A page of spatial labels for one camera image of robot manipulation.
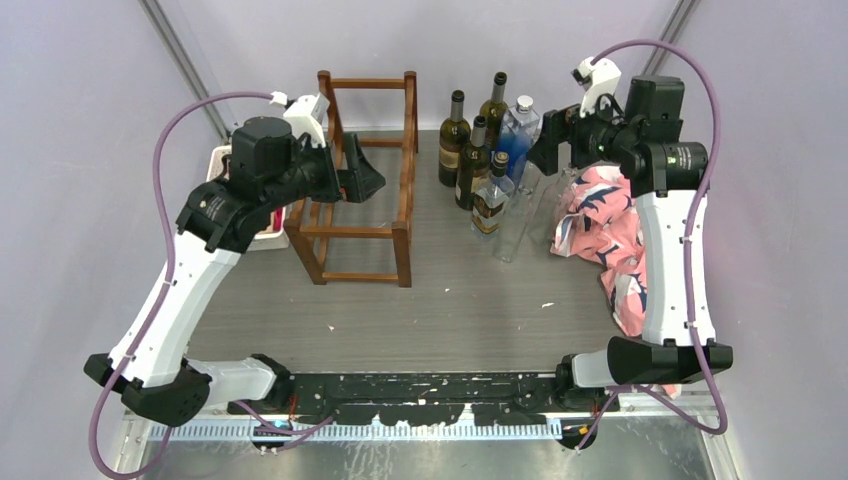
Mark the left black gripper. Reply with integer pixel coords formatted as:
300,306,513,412
263,132,384,212

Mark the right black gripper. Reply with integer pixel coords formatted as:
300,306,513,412
526,89,638,177

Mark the brown wooden wine rack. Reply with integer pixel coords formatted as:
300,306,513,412
283,70,419,288

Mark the clear tapered glass bottle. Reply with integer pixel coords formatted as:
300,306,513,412
492,160,561,263

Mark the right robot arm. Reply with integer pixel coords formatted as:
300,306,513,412
529,75,734,411

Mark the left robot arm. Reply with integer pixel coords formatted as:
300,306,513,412
84,117,385,427

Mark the blue clear square bottle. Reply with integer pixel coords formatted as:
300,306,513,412
495,95,541,186

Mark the clear slim glass bottle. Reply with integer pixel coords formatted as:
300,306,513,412
527,167,577,245

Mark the olive green wine bottle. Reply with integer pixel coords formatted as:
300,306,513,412
479,71,508,150

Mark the dark wine bottle cream label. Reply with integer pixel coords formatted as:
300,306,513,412
455,115,490,210

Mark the dark green wine bottle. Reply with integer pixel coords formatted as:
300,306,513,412
438,89,471,188

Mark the pink shark print cloth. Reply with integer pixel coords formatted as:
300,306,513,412
549,165,684,400

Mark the white perforated plastic basket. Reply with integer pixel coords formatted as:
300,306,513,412
206,145,290,251

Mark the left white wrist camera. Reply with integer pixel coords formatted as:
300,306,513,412
269,91,330,148

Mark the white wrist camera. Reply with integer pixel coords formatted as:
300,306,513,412
572,56,621,118
269,91,330,148

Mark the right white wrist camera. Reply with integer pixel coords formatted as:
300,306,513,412
572,56,621,118

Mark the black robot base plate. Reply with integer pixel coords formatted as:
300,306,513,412
227,370,621,429

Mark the white slotted cable duct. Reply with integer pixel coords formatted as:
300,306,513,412
170,419,563,442

